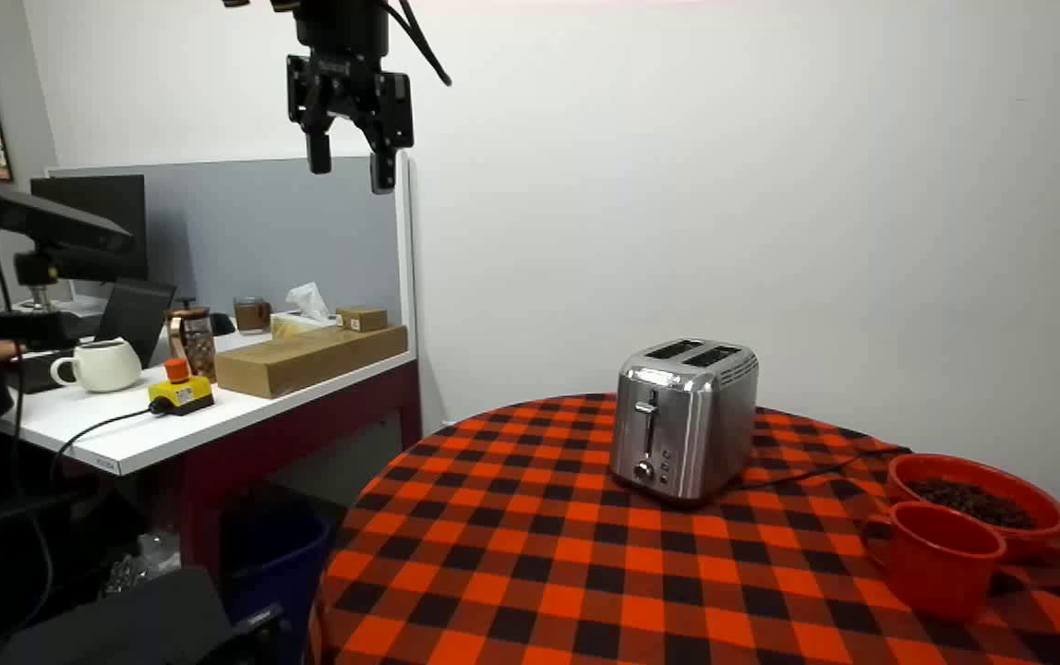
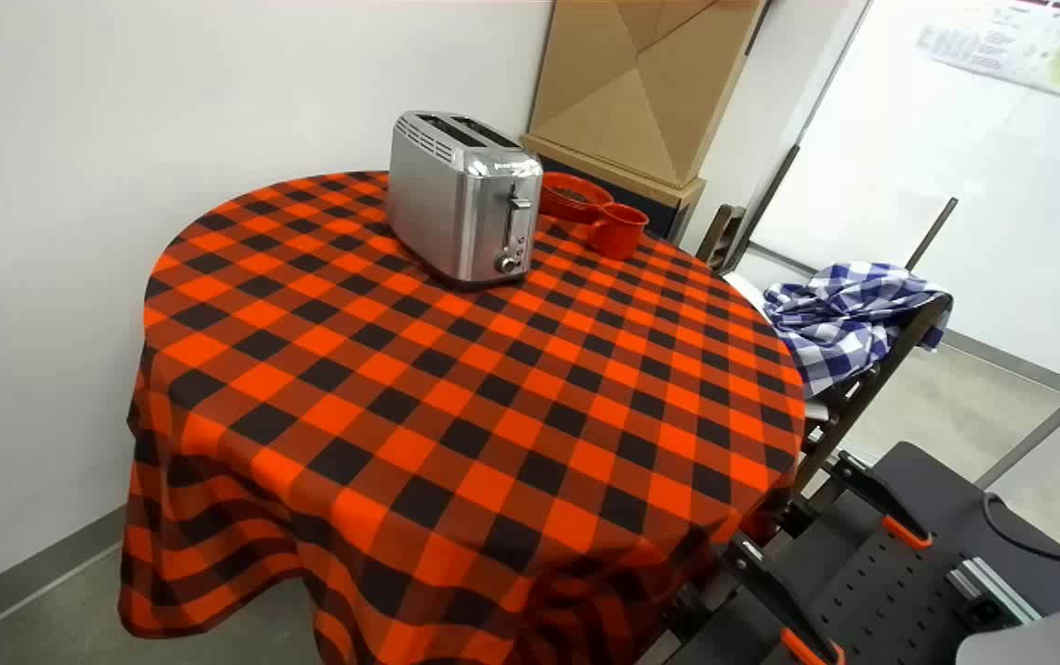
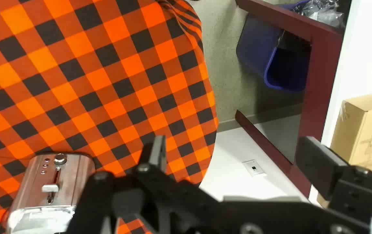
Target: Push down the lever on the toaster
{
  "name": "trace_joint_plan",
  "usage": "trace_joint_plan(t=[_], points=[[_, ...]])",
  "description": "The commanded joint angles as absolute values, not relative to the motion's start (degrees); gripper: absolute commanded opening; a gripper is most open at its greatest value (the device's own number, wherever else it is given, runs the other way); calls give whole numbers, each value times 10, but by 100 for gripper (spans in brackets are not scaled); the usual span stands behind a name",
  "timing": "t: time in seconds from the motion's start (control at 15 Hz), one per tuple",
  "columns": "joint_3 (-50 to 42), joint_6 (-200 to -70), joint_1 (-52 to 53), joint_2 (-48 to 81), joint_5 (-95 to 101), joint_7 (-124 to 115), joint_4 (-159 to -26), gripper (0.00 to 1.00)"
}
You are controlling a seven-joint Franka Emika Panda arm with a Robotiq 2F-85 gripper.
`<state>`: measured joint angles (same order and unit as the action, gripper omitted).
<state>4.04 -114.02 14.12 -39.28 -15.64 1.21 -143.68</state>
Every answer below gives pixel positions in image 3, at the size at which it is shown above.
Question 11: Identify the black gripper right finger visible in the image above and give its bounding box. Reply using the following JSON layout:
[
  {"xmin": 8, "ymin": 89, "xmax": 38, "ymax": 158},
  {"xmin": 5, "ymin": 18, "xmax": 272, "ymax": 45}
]
[{"xmin": 296, "ymin": 136, "xmax": 372, "ymax": 204}]

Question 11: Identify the white toaster lever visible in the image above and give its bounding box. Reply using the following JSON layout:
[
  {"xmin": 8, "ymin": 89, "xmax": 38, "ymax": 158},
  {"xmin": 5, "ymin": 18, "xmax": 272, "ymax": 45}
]
[{"xmin": 42, "ymin": 183, "xmax": 60, "ymax": 192}]

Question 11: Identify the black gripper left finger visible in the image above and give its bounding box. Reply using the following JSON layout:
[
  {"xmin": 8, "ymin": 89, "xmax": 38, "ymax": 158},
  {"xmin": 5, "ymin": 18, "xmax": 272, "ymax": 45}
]
[{"xmin": 139, "ymin": 135, "xmax": 167, "ymax": 172}]

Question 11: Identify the blue plastic bin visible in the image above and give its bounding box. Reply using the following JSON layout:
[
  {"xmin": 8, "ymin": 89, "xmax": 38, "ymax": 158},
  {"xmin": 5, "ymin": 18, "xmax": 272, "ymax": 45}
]
[{"xmin": 236, "ymin": 14, "xmax": 311, "ymax": 92}]

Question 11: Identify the orange black checkered tablecloth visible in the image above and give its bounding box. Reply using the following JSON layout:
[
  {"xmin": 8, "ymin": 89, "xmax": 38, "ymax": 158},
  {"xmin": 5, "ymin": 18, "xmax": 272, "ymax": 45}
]
[{"xmin": 0, "ymin": 0, "xmax": 218, "ymax": 234}]

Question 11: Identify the silver metal toaster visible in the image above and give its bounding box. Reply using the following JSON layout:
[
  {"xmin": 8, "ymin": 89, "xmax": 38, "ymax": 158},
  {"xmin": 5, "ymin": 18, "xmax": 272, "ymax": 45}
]
[{"xmin": 5, "ymin": 152, "xmax": 95, "ymax": 234}]

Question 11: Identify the white floor outlet plate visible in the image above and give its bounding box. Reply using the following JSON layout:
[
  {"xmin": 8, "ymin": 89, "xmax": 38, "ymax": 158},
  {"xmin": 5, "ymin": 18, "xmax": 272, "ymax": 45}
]
[{"xmin": 243, "ymin": 159, "xmax": 265, "ymax": 176}]

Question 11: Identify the brown cardboard box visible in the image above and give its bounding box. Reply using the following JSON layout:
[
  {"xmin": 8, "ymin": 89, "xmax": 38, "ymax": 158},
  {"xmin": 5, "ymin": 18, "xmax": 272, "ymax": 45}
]
[{"xmin": 331, "ymin": 93, "xmax": 372, "ymax": 170}]

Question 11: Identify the dark red wooden table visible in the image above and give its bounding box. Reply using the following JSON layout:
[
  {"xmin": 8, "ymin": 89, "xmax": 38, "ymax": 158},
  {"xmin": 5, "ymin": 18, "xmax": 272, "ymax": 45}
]
[{"xmin": 235, "ymin": 0, "xmax": 344, "ymax": 196}]

